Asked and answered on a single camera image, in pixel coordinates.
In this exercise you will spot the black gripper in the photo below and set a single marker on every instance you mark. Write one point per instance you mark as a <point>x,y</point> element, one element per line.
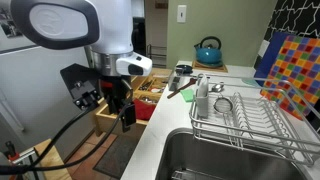
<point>115,87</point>

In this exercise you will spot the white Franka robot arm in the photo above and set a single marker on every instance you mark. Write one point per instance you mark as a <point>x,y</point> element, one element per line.
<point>113,26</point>

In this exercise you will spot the wooden cutlery organizer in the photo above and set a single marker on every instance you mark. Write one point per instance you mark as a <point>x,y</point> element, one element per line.
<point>151,96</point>

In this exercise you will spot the small white object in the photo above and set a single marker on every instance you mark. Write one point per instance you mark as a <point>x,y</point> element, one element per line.
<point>155,90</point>

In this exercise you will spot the wooden kitchen drawer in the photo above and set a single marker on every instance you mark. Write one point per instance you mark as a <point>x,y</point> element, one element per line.
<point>106,121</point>

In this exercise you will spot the red cloth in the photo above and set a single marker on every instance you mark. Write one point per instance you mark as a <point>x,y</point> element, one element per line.
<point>144,110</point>

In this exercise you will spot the dark floor mat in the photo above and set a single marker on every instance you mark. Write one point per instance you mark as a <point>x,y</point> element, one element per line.
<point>116,158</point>

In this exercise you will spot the black kitchen utensil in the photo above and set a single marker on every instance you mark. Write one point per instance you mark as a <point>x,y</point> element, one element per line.
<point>181,89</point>

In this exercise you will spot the green sponge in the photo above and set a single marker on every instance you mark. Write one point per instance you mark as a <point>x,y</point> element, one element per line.
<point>187,96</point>

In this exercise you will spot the black round lid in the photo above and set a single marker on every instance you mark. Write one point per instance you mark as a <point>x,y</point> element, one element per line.
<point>184,70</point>

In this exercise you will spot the white utensil holder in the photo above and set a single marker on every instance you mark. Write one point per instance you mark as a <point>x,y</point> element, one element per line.
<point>202,100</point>

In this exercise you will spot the light wooden base board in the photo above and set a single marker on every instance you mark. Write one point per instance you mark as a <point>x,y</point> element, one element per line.
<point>53,163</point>

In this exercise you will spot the stainless steel sink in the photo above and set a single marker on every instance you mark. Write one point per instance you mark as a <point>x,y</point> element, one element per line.
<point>206,160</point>

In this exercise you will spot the metal spoon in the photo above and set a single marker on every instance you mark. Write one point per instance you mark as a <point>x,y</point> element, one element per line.
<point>217,88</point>

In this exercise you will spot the metal mesh strainer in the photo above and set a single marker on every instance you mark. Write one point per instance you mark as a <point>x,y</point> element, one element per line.
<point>223,104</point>

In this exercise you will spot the teal kettle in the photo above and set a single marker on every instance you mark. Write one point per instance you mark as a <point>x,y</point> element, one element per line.
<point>208,53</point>

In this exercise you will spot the wooden trivet board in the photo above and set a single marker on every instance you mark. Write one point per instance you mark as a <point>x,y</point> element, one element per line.
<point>220,69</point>

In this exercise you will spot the orange black clamp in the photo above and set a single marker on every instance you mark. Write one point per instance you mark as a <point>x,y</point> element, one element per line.
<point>13,154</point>

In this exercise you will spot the blue box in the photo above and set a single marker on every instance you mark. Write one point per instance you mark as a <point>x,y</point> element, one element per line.
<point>271,56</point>

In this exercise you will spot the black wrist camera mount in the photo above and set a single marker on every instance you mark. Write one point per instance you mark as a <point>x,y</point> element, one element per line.
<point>81,85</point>

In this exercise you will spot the white light switch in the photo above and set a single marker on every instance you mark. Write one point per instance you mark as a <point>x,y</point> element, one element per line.
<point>181,13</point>

